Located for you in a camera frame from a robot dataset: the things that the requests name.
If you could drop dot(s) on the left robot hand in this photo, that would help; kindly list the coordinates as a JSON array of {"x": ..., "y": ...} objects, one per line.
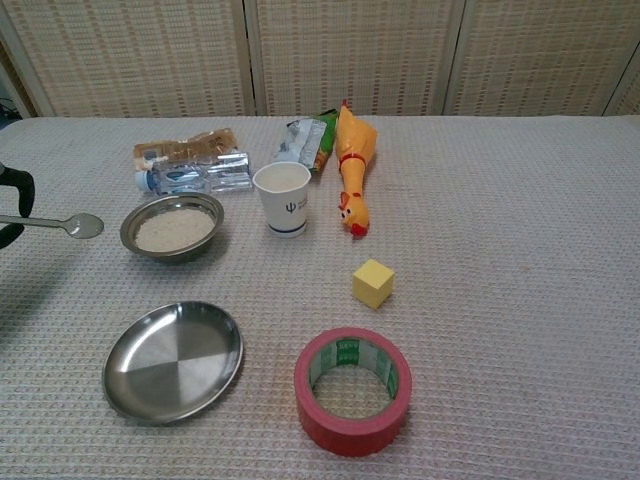
[{"x": 27, "y": 196}]

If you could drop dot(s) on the metal spoon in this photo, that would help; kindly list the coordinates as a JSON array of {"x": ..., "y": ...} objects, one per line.
[{"x": 85, "y": 226}]

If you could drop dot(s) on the white rice heap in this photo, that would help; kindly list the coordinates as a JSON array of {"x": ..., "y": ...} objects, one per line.
[{"x": 172, "y": 231}]

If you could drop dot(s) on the steel bowl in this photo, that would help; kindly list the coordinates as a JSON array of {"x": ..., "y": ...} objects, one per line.
[{"x": 170, "y": 258}]

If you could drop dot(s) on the round steel plate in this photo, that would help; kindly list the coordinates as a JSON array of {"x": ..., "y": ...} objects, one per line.
[{"x": 170, "y": 370}]

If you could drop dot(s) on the white paper cup blue logo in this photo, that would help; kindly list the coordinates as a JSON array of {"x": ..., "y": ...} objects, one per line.
[{"x": 285, "y": 210}]

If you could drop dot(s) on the clear plastic water bottle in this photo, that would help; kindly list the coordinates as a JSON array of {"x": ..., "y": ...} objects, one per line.
[{"x": 175, "y": 180}]

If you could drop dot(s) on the woven folding screen panel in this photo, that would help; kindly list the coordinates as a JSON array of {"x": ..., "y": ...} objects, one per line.
[
  {"x": 355, "y": 50},
  {"x": 130, "y": 50},
  {"x": 545, "y": 50}
]

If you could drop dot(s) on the brown snack packet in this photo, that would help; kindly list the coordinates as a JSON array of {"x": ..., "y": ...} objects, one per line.
[{"x": 200, "y": 142}]

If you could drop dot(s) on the green and silver snack bag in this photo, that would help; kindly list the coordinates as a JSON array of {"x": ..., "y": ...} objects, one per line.
[{"x": 306, "y": 140}]

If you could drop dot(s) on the yellow rubber chicken toy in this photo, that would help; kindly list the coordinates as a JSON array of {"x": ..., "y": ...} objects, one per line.
[{"x": 354, "y": 145}]

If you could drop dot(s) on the yellow foam cube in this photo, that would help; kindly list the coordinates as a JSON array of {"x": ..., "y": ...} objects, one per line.
[{"x": 372, "y": 285}]

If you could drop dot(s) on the red tape roll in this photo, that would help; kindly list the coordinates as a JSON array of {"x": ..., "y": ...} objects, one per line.
[{"x": 350, "y": 441}]

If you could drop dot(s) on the beige waffle tablecloth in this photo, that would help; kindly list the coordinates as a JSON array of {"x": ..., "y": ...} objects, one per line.
[{"x": 500, "y": 300}]

